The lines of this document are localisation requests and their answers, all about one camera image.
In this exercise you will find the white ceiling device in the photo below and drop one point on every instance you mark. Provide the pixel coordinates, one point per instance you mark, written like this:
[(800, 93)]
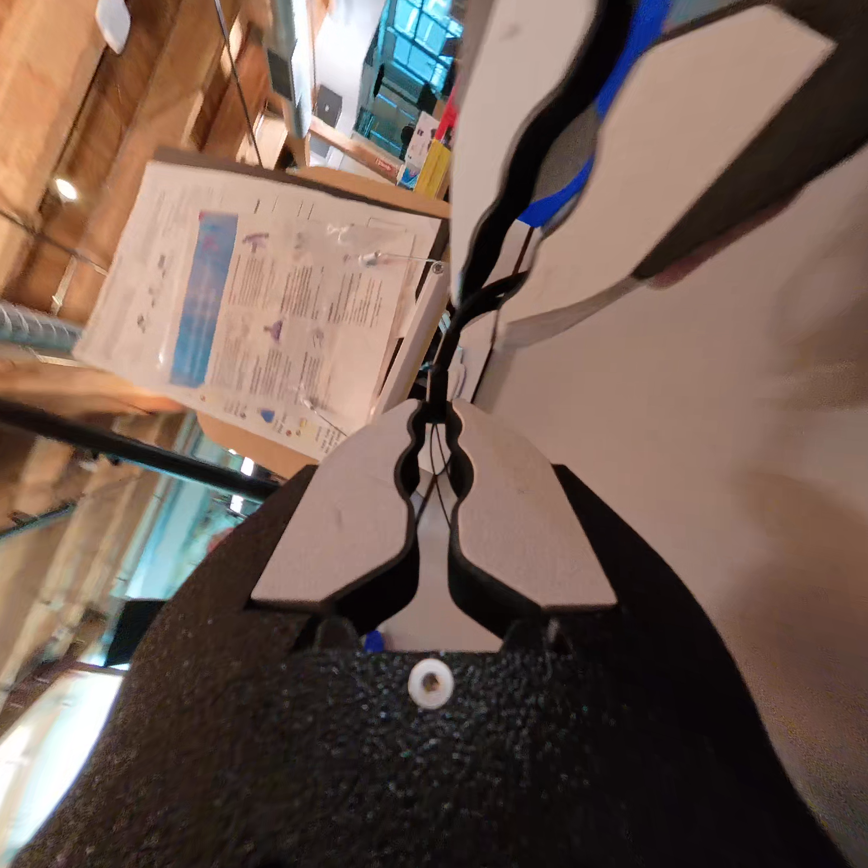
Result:
[(114, 27)]

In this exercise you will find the grey desk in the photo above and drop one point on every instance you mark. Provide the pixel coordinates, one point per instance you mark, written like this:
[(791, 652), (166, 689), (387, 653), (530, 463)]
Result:
[(678, 441)]

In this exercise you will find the black pole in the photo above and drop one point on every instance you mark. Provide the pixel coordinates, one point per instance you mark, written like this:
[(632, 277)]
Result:
[(135, 447)]

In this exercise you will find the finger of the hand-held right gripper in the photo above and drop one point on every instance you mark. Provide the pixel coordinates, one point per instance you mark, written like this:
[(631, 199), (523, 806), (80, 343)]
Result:
[(502, 81), (678, 135)]

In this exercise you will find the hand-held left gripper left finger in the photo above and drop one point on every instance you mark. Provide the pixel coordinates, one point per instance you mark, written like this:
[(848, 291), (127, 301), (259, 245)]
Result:
[(339, 529)]

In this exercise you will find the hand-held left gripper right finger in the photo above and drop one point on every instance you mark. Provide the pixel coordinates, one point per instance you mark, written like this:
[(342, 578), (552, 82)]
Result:
[(529, 536)]

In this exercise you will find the blue storage bin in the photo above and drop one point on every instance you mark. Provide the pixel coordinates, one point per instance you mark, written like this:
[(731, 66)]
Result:
[(644, 34)]

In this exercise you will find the round ceiling light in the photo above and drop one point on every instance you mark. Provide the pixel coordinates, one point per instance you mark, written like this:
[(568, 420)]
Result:
[(66, 190)]

